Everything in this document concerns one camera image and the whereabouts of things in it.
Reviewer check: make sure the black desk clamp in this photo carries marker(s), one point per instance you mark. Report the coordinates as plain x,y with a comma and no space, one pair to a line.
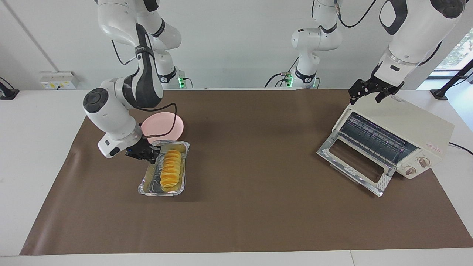
7,93

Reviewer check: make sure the white wall power outlet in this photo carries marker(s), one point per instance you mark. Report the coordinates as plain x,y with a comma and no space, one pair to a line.
59,81

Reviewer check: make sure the aluminium foil tray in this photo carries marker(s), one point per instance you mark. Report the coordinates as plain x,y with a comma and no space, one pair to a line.
151,183

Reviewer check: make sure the golden ridged bread loaf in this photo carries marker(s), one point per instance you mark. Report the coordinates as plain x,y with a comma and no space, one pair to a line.
171,170

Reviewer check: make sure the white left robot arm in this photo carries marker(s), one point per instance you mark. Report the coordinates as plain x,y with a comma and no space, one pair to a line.
414,33

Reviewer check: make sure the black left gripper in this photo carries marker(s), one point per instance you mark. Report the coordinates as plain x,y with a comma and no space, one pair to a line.
378,84

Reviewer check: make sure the glass oven door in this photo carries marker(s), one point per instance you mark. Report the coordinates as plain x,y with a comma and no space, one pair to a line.
332,151

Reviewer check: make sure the window with greenery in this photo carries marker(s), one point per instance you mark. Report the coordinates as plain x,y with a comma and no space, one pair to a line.
460,51

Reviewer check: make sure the brown table mat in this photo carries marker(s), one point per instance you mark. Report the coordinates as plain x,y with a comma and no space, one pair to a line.
258,192

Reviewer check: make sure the pink round plate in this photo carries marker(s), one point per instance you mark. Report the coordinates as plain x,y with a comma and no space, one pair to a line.
159,125

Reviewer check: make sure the white toaster oven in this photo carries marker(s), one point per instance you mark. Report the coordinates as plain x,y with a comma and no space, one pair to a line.
417,123

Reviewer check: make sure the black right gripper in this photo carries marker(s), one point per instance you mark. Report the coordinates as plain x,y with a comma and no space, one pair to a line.
139,150

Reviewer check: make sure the beige oven knob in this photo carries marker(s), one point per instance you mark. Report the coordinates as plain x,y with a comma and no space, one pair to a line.
423,162
409,170

